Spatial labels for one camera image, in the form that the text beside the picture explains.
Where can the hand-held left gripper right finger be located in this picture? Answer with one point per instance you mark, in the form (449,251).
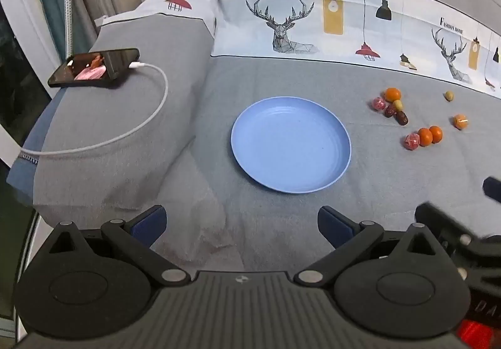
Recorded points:
(332,224)

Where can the small yellow fruit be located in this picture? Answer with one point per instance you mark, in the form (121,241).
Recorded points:
(449,95)
(398,105)

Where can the dark red date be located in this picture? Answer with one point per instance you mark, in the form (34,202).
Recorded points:
(402,118)
(389,111)

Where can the small orange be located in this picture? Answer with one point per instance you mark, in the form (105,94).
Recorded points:
(424,136)
(392,94)
(436,133)

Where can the black smartphone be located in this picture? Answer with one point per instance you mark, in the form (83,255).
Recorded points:
(92,67)

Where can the grey printed bed sheet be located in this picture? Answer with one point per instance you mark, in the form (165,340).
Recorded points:
(274,40)

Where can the blue round plate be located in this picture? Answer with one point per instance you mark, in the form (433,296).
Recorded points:
(291,143)

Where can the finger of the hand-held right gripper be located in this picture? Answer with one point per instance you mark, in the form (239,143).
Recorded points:
(493,188)

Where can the grey printed pillow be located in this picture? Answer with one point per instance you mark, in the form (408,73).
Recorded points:
(125,130)

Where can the plastic orange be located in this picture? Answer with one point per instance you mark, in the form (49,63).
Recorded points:
(461,121)

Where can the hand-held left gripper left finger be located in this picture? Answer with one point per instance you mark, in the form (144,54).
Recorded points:
(150,223)

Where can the pink wrapped candy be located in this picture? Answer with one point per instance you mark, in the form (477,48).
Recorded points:
(411,141)
(378,103)

